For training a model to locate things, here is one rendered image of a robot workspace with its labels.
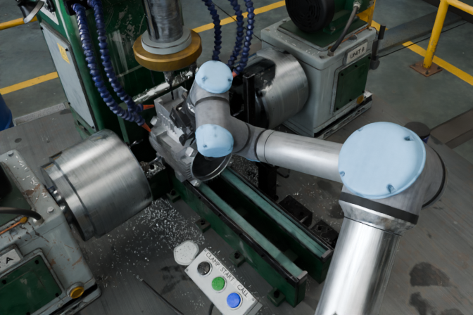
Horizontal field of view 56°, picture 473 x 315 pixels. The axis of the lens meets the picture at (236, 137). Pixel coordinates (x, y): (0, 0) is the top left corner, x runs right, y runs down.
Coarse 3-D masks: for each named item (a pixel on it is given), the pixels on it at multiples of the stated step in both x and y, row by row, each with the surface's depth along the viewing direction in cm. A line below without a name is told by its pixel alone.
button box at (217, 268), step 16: (208, 256) 99; (192, 272) 99; (208, 272) 97; (224, 272) 96; (208, 288) 96; (224, 288) 94; (240, 288) 93; (224, 304) 93; (240, 304) 91; (256, 304) 92
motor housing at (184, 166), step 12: (168, 132) 132; (156, 144) 135; (168, 144) 129; (192, 144) 126; (168, 156) 131; (228, 156) 137; (180, 168) 128; (192, 168) 137; (204, 168) 138; (216, 168) 137; (192, 180) 130; (204, 180) 133
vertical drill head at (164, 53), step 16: (144, 0) 107; (160, 0) 106; (176, 0) 109; (144, 16) 112; (160, 16) 108; (176, 16) 111; (144, 32) 118; (160, 32) 111; (176, 32) 113; (192, 32) 121; (144, 48) 115; (160, 48) 112; (176, 48) 113; (192, 48) 115; (144, 64) 114; (160, 64) 112; (176, 64) 113; (192, 64) 120
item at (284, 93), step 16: (272, 48) 146; (256, 64) 139; (272, 64) 140; (288, 64) 141; (240, 80) 139; (256, 80) 135; (272, 80) 137; (288, 80) 140; (304, 80) 145; (240, 96) 143; (256, 96) 137; (272, 96) 137; (288, 96) 140; (304, 96) 145; (240, 112) 139; (256, 112) 140; (272, 112) 138; (288, 112) 144; (272, 128) 145
